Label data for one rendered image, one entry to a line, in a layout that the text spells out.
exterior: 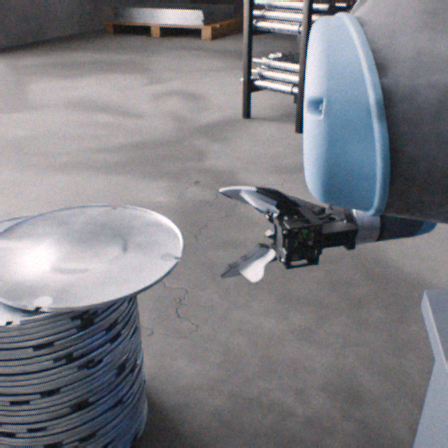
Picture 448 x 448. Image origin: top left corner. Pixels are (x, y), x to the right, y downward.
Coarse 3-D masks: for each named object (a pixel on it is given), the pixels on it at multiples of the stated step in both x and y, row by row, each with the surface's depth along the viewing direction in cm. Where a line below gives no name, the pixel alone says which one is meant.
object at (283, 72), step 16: (256, 0) 233; (272, 0) 226; (288, 0) 220; (304, 0) 204; (320, 0) 221; (336, 0) 223; (352, 0) 223; (272, 16) 224; (288, 16) 219; (304, 16) 207; (320, 16) 209; (256, 32) 234; (272, 32) 241; (288, 32) 219; (304, 32) 209; (304, 48) 212; (272, 64) 237; (288, 64) 231; (304, 64) 214; (256, 80) 240; (272, 80) 238; (288, 80) 230; (304, 80) 218
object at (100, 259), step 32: (32, 224) 82; (64, 224) 82; (96, 224) 82; (128, 224) 82; (160, 224) 82; (0, 256) 73; (32, 256) 73; (64, 256) 72; (96, 256) 72; (128, 256) 73; (0, 288) 66; (32, 288) 66; (64, 288) 66; (96, 288) 66; (128, 288) 66
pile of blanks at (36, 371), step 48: (0, 336) 61; (48, 336) 64; (96, 336) 67; (0, 384) 65; (48, 384) 66; (96, 384) 70; (144, 384) 85; (0, 432) 70; (48, 432) 70; (96, 432) 74
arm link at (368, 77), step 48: (384, 0) 30; (432, 0) 28; (336, 48) 27; (384, 48) 27; (432, 48) 26; (336, 96) 27; (384, 96) 26; (432, 96) 25; (336, 144) 27; (384, 144) 26; (432, 144) 26; (336, 192) 30; (384, 192) 28; (432, 192) 27
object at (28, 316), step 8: (24, 216) 85; (0, 224) 83; (8, 224) 83; (0, 304) 64; (0, 312) 63; (24, 312) 63; (32, 312) 63; (40, 312) 63; (48, 312) 63; (56, 312) 62; (64, 312) 63; (0, 320) 61; (16, 320) 61; (24, 320) 61; (32, 320) 61; (40, 320) 62
